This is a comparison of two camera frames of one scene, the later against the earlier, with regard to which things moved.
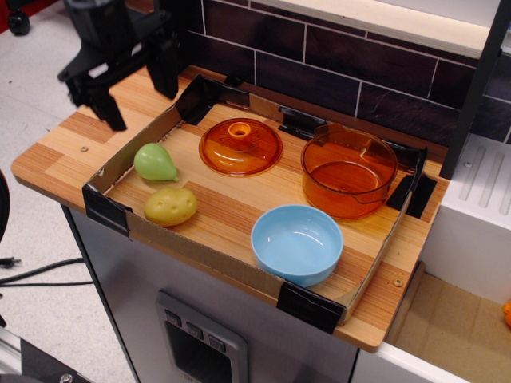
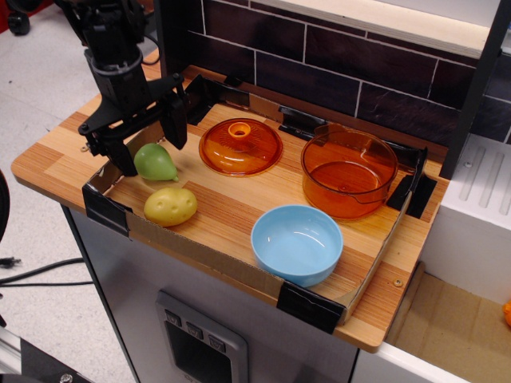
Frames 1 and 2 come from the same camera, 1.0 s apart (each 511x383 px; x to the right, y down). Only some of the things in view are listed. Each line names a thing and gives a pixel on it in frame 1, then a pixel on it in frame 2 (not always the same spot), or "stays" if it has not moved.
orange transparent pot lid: (240, 148) stays
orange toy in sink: (506, 309) stays
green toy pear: (153, 162) stays
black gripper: (111, 45) to (126, 92)
